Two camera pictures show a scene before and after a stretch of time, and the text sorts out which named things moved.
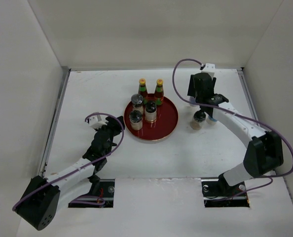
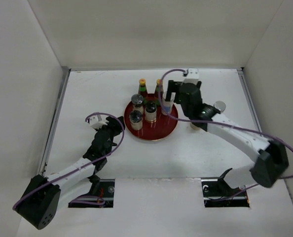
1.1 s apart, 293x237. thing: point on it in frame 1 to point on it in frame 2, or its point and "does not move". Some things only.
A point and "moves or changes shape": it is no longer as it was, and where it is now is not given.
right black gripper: x=191 y=91 to x=172 y=88
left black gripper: x=114 y=124 does not move
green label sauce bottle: x=142 y=90 does not move
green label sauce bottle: x=159 y=92 does not move
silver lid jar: x=192 y=99 moves or changes shape
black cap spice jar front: x=150 y=111 does not move
